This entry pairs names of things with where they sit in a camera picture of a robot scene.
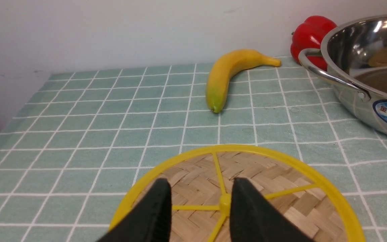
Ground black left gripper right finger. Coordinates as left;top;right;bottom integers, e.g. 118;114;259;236
230;177;313;242

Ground red bell pepper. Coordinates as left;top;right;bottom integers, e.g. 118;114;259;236
290;15;337;65

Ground yellow plastic banana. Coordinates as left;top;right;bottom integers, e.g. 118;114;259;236
205;49;282;114

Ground bamboo steamer lid yellow rim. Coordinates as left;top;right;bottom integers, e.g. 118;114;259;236
110;145;366;242

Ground green checked tablecloth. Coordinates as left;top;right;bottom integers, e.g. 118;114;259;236
0;56;387;242

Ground stainless steel pot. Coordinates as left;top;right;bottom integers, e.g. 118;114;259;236
298;14;387;135

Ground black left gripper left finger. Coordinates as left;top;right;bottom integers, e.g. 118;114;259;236
98;178;172;242

